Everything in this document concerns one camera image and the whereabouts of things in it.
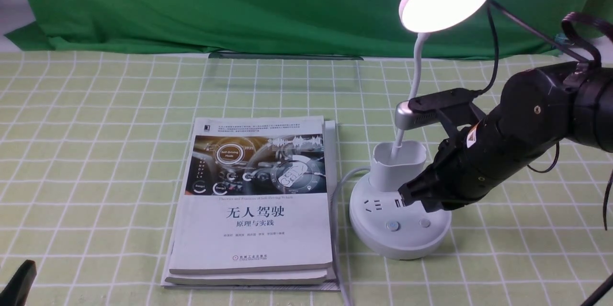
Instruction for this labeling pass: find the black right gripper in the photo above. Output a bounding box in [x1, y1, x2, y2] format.
[397, 105, 542, 213]

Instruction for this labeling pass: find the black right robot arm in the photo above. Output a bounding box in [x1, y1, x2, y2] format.
[401, 62, 612, 213]

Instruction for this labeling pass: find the white desk lamp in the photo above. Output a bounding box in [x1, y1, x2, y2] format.
[349, 0, 487, 260]

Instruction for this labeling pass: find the bottom white book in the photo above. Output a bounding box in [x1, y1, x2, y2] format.
[161, 124, 341, 292]

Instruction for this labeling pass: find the white book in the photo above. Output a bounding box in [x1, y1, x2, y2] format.
[161, 124, 341, 292]
[164, 121, 338, 286]

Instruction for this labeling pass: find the middle white book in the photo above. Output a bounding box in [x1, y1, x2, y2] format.
[164, 121, 338, 286]

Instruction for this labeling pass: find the top self-driving textbook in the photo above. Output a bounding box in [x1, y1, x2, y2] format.
[169, 116, 333, 275]

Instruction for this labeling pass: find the green backdrop cloth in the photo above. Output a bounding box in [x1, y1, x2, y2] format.
[6, 0, 612, 59]

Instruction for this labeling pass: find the green checkered tablecloth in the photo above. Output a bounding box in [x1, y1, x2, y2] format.
[0, 52, 612, 306]

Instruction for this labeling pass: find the black left gripper tip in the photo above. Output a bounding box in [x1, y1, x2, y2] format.
[0, 260, 37, 306]

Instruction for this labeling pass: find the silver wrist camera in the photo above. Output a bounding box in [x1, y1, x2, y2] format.
[395, 88, 486, 138]

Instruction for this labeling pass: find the black camera cable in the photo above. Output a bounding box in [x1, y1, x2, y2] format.
[472, 0, 590, 97]

